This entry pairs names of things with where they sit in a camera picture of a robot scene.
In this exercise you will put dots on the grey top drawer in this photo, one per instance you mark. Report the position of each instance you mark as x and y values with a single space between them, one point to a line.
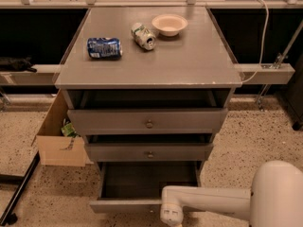
147 121

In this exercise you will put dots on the black object on rail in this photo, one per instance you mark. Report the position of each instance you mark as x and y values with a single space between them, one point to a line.
16 64

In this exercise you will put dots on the grey horizontal rail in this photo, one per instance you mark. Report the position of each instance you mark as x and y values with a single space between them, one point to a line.
252 73

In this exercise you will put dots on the cardboard box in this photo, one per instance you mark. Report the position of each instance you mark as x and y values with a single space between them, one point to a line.
54 148

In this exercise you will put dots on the black floor stand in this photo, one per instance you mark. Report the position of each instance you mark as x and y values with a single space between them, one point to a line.
20 182

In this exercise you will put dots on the grey drawer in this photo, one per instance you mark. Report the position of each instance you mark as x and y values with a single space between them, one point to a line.
137 186
147 121
118 152

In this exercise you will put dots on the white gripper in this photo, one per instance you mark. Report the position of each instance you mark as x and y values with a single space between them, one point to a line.
170 212

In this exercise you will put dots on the white paper bowl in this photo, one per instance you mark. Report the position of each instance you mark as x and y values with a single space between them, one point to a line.
169 24

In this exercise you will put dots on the green packet in box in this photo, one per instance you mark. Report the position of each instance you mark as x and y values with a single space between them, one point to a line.
68 129

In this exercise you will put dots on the blue soda can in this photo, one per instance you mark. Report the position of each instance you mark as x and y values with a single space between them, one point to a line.
104 48

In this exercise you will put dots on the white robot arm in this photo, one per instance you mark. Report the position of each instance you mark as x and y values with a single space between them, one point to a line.
275 199

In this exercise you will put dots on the black cart with wheel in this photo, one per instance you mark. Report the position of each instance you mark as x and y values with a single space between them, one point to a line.
294 96

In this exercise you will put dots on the green and silver soda can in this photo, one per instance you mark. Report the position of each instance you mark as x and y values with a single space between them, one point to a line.
143 36

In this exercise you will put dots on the grey wooden drawer cabinet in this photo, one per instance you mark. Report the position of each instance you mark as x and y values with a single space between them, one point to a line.
189 71

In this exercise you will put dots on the metal diagonal strut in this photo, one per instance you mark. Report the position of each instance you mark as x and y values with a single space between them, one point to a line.
285 49

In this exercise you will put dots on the grey middle drawer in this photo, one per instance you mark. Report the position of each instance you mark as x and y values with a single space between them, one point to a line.
118 152

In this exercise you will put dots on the grey bottom drawer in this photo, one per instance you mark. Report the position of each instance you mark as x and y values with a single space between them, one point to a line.
137 186

